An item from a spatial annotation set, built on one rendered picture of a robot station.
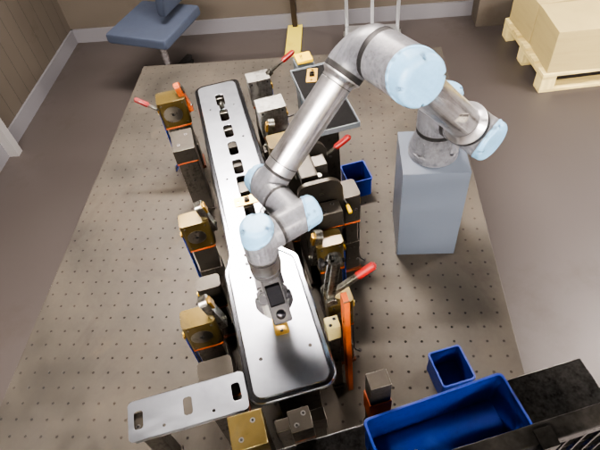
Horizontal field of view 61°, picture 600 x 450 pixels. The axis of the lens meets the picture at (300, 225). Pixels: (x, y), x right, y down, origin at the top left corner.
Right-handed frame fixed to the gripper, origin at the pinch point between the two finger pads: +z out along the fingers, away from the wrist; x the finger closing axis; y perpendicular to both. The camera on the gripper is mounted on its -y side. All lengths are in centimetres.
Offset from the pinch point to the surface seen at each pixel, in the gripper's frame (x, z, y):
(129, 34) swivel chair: 47, 46, 269
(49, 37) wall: 119, 74, 353
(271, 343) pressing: 3.4, 2.3, -5.5
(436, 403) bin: -26.8, -9.6, -35.8
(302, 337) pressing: -4.5, 2.3, -6.4
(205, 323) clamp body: 18.6, -2.3, 2.7
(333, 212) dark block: -22.3, -10.0, 21.9
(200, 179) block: 15, 14, 76
